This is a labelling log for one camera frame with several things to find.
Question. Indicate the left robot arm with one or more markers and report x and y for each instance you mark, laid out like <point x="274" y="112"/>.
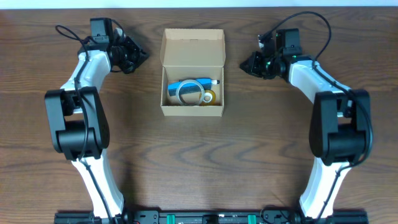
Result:
<point x="79" y="129"/>

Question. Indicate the cardboard box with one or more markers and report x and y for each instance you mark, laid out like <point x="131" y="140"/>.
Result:
<point x="189" y="54"/>

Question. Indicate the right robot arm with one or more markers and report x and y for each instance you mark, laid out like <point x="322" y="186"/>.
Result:
<point x="340" y="135"/>

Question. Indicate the large clear tape roll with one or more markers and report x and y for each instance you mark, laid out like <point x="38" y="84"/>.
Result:
<point x="198" y="84"/>

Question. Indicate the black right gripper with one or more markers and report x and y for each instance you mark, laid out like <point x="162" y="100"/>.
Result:
<point x="251" y="68"/>

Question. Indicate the small yellow tape roll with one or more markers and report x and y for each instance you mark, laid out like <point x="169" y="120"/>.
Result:
<point x="209" y="98"/>

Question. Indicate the blue plastic tape dispenser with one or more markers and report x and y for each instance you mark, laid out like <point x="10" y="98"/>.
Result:
<point x="190" y="87"/>

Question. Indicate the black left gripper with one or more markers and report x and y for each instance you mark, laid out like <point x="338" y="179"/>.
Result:
<point x="137" y="53"/>

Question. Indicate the black white marker pen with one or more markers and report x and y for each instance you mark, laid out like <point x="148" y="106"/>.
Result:
<point x="215" y="82"/>

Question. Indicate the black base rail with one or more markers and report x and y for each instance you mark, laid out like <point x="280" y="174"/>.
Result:
<point x="272" y="216"/>

